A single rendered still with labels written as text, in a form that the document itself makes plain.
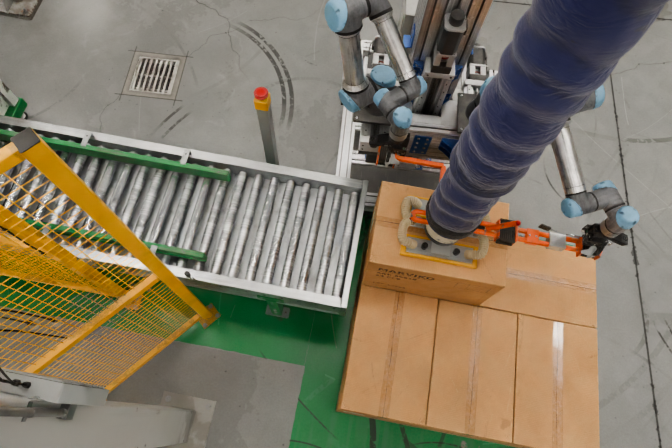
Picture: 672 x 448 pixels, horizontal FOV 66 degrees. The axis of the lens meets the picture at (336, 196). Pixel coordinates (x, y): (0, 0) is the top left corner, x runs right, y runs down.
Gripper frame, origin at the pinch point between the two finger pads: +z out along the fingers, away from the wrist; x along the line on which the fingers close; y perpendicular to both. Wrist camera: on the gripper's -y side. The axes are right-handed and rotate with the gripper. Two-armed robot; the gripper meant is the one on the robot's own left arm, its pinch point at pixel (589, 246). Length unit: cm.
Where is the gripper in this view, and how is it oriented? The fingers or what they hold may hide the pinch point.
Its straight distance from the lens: 243.2
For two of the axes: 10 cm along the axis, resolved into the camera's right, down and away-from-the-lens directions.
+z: -0.3, 4.0, 9.2
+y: -9.8, -1.8, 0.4
